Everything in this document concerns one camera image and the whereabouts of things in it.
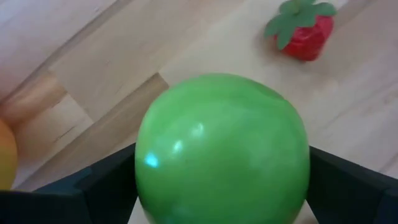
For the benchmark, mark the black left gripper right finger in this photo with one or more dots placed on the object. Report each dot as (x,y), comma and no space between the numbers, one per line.
(351,199)

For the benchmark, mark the orange with green leaves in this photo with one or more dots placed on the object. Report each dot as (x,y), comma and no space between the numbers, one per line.
(7,155)

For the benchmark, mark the red strawberry green leaves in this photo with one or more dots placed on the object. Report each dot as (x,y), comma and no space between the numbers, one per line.
(308,40)

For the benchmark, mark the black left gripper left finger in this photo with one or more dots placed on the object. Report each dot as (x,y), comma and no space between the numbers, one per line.
(77,202)

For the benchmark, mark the green apple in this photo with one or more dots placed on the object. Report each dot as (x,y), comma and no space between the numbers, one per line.
(217,149)

